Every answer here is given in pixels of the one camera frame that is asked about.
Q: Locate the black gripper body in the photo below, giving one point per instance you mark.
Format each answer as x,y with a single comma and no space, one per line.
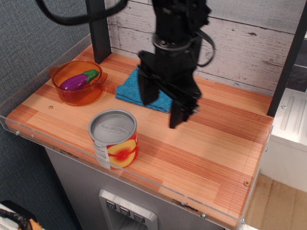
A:
171,69

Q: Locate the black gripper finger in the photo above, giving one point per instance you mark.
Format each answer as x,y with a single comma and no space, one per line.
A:
179,114
149,91

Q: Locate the orange transparent plastic pot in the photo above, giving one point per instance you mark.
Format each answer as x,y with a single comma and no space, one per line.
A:
88,94

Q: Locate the purple toy eggplant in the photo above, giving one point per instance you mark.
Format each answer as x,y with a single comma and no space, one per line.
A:
78,82

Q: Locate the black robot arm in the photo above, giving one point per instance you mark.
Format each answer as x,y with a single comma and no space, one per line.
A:
177,41

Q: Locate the peach can with grey lid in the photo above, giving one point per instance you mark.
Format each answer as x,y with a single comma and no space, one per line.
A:
114,136

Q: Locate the folded blue towel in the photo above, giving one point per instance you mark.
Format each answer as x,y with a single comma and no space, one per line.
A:
129,92

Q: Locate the white ridged appliance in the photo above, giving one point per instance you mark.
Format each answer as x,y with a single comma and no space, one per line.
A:
285,156

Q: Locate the grey cabinet with dispenser panel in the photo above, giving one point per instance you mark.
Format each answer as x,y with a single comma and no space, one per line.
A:
82,185

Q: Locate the clear acrylic table guard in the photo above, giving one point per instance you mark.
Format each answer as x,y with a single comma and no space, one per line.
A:
31,178

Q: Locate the black and orange object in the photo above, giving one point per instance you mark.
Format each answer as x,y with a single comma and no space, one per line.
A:
15,217

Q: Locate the dark left frame post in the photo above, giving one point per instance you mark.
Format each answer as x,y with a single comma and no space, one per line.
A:
99,31

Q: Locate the dark frame post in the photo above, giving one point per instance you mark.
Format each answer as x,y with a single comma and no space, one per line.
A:
99,31
289,63

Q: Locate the dark right frame post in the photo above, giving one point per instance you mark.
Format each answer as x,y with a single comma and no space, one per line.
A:
289,63

